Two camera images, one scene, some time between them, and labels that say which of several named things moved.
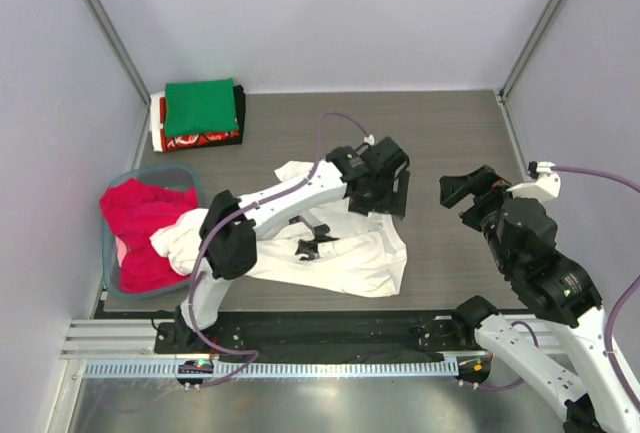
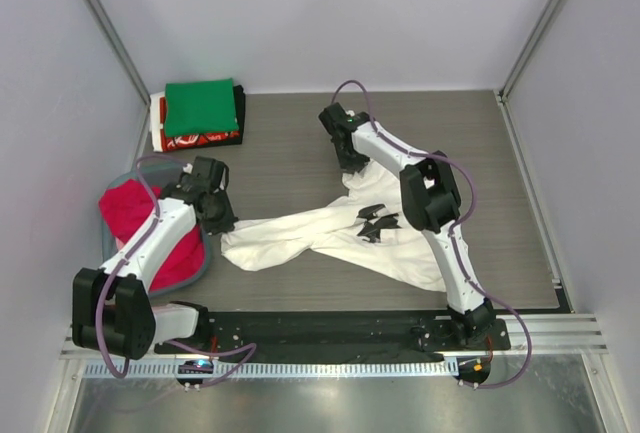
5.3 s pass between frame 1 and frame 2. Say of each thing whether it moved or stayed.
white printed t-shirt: moved
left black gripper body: moved
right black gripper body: moved
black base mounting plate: stayed
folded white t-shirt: stayed
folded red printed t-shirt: stayed
